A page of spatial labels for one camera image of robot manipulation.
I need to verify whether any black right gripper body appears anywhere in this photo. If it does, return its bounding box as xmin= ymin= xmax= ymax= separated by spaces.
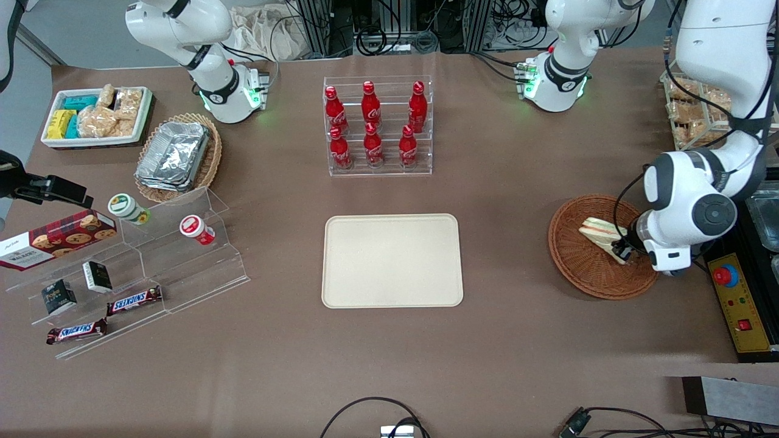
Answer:
xmin=0 ymin=150 xmax=28 ymax=200

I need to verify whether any triangular sandwich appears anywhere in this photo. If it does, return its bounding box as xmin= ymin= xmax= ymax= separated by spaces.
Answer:
xmin=578 ymin=217 xmax=631 ymax=266

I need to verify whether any round brown wicker basket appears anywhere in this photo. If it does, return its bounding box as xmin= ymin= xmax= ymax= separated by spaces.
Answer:
xmin=548 ymin=193 xmax=663 ymax=301

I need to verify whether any grey metal tray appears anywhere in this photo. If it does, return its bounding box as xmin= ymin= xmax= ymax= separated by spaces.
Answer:
xmin=746 ymin=190 xmax=779 ymax=255

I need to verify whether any oval light wicker basket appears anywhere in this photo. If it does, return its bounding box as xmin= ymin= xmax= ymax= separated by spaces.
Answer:
xmin=134 ymin=113 xmax=223 ymax=204

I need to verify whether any beige rectangular serving tray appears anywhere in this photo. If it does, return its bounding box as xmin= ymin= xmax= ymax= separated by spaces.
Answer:
xmin=321 ymin=214 xmax=464 ymax=309

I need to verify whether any red tartan cookie box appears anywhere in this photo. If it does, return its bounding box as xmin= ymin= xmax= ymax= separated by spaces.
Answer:
xmin=0 ymin=209 xmax=118 ymax=272

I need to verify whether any white rectangular snack bin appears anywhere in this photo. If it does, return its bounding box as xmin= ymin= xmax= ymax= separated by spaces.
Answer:
xmin=41 ymin=86 xmax=154 ymax=150

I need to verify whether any green lid yogurt cup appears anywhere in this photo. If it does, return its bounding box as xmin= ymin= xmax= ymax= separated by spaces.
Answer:
xmin=108 ymin=193 xmax=152 ymax=226

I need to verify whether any yellow snack packet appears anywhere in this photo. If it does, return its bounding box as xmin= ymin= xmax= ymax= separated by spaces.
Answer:
xmin=46 ymin=109 xmax=77 ymax=141

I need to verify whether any yellow black control box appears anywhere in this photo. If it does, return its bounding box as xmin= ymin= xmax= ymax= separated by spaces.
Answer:
xmin=705 ymin=251 xmax=779 ymax=363

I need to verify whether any small black carton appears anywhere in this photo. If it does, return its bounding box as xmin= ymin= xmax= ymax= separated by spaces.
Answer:
xmin=82 ymin=260 xmax=114 ymax=294
xmin=41 ymin=279 xmax=79 ymax=316

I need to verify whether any aluminium foil container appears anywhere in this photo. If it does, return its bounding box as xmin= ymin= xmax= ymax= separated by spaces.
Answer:
xmin=138 ymin=122 xmax=212 ymax=184
xmin=134 ymin=169 xmax=197 ymax=193

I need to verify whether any bagged bread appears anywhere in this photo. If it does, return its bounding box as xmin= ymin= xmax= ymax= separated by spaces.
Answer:
xmin=676 ymin=120 xmax=728 ymax=148
xmin=669 ymin=100 xmax=707 ymax=123
xmin=700 ymin=85 xmax=733 ymax=114
xmin=668 ymin=78 xmax=701 ymax=102

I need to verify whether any brown Snickers bar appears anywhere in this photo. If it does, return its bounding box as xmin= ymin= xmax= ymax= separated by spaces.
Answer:
xmin=107 ymin=285 xmax=164 ymax=317
xmin=46 ymin=318 xmax=109 ymax=346

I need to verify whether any grey metal bar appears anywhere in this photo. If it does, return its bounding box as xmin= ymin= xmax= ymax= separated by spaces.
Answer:
xmin=15 ymin=23 xmax=68 ymax=67

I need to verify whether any red lid yogurt cup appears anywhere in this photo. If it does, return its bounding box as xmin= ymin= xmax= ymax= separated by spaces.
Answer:
xmin=179 ymin=215 xmax=217 ymax=247

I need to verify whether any clear acrylic step display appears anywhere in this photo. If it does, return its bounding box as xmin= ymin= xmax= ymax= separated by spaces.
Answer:
xmin=5 ymin=187 xmax=251 ymax=361

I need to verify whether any grey metal box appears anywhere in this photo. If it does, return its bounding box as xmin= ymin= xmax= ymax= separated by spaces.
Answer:
xmin=681 ymin=375 xmax=779 ymax=427

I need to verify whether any red cola bottle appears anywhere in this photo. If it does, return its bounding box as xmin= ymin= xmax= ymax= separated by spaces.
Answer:
xmin=329 ymin=127 xmax=354 ymax=172
xmin=324 ymin=86 xmax=350 ymax=135
xmin=398 ymin=125 xmax=419 ymax=170
xmin=363 ymin=122 xmax=386 ymax=169
xmin=362 ymin=81 xmax=383 ymax=129
xmin=408 ymin=81 xmax=428 ymax=134

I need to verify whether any clear acrylic bottle rack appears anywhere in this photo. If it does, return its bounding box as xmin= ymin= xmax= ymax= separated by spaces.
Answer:
xmin=323 ymin=75 xmax=434 ymax=178

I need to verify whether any beige cloth bag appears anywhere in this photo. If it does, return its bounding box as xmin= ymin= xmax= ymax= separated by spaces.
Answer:
xmin=230 ymin=5 xmax=312 ymax=62

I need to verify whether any white wire bread rack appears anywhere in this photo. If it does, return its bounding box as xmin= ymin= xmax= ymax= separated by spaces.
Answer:
xmin=660 ymin=68 xmax=779 ymax=153

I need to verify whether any black cable with connector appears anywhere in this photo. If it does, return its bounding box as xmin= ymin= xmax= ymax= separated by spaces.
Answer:
xmin=559 ymin=406 xmax=779 ymax=438

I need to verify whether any black left arm base cable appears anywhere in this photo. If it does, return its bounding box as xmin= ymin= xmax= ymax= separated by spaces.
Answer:
xmin=470 ymin=50 xmax=531 ymax=84

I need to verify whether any black arm base cable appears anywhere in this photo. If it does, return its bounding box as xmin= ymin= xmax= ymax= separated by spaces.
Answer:
xmin=470 ymin=50 xmax=531 ymax=84
xmin=218 ymin=41 xmax=282 ymax=93

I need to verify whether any black right arm base cable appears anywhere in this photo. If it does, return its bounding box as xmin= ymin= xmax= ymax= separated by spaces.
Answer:
xmin=218 ymin=41 xmax=282 ymax=93

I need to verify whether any aluminium frame post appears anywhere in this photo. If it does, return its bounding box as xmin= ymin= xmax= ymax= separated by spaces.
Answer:
xmin=464 ymin=0 xmax=494 ymax=53
xmin=296 ymin=0 xmax=333 ymax=57

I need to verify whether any black looped cable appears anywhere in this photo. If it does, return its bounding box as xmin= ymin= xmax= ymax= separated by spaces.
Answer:
xmin=319 ymin=397 xmax=431 ymax=438

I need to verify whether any coiled black cable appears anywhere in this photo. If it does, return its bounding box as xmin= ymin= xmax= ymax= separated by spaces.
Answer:
xmin=355 ymin=26 xmax=388 ymax=57

